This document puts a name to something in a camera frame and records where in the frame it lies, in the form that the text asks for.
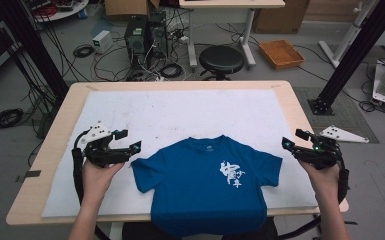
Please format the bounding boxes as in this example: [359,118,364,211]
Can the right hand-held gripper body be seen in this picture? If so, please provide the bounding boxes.
[293,124,370,171]

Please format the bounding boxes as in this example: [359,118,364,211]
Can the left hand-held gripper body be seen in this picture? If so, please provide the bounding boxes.
[75,120,135,168]

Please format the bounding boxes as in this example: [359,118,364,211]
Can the blue printed t-shirt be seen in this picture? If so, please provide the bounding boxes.
[130,134,284,238]

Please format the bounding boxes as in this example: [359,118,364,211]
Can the person's right hand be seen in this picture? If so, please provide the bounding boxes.
[298,159,343,202]

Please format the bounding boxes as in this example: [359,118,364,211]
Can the person's left hand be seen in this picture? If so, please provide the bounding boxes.
[81,159,126,208]

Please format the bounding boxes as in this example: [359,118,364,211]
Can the grey floor mat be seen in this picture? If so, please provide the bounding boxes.
[293,86,380,145]

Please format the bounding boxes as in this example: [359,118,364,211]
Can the white foam mat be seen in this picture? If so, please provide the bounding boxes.
[41,88,319,218]

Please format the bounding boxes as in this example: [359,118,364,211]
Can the grey tape strip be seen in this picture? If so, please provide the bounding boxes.
[15,169,42,184]

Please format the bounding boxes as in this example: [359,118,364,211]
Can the orange basket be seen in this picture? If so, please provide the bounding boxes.
[258,39,306,71]

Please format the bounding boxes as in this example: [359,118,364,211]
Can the person's dark trousers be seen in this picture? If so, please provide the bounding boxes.
[121,217,280,240]

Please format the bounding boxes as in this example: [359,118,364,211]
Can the small white power box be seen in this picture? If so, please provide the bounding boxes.
[91,29,114,55]

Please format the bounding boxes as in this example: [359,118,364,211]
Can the large black computer tower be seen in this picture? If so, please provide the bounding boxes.
[123,14,150,72]

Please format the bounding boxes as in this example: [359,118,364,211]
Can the white metal stand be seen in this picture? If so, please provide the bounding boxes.
[318,0,381,69]

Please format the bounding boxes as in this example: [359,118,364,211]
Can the small black computer tower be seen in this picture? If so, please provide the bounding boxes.
[147,10,170,60]

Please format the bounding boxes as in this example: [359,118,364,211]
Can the black round stool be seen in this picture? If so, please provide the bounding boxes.
[198,44,245,82]

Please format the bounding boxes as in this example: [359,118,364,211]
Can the closed cardboard box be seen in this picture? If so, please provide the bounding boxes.
[253,0,311,34]

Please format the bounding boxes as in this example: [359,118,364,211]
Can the open cardboard box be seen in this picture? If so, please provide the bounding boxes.
[103,0,161,18]

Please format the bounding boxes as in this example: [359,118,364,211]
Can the round white table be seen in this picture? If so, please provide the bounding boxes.
[25,0,90,24]

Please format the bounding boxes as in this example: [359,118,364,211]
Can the white-legged desk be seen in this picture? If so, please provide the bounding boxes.
[178,0,286,70]

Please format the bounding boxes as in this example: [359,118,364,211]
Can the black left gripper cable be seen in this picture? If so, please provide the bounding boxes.
[71,129,93,206]

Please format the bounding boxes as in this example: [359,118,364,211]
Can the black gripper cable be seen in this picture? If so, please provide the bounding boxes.
[278,143,351,240]
[71,129,93,206]

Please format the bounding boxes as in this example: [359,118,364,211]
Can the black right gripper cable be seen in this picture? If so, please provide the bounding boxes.
[278,143,351,240]

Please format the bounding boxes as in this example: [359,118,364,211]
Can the coiled black cable by towers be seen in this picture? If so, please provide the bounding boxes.
[159,62,185,80]

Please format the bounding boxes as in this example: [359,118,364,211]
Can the small coiled black cable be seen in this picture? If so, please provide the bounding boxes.
[72,43,96,59]

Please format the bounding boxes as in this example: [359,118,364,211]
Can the black metal frame post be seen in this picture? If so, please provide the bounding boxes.
[307,0,385,116]
[0,0,70,101]

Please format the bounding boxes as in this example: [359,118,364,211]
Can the large coiled black cable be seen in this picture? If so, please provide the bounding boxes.
[0,107,25,131]

